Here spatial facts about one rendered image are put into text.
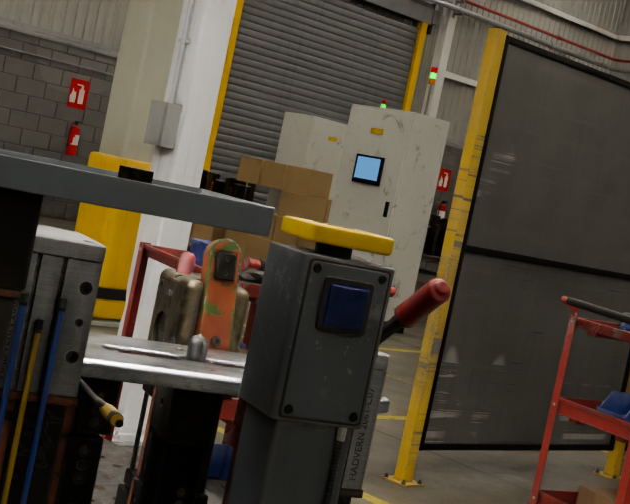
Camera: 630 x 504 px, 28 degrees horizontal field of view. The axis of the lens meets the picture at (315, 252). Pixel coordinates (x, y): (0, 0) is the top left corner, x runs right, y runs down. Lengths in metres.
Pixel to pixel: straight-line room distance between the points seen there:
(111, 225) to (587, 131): 3.46
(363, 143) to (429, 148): 0.62
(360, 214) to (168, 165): 6.47
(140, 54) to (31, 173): 7.63
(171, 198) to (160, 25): 7.65
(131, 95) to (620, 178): 3.43
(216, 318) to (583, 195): 4.89
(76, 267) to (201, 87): 4.26
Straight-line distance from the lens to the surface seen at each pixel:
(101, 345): 1.18
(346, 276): 0.83
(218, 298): 1.33
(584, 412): 4.70
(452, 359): 5.60
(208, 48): 5.18
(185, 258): 1.50
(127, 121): 8.32
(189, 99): 5.14
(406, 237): 11.43
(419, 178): 11.44
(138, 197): 0.74
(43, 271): 0.93
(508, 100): 5.60
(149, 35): 8.34
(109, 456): 2.03
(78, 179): 0.73
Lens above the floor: 1.18
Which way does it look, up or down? 3 degrees down
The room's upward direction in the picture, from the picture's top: 12 degrees clockwise
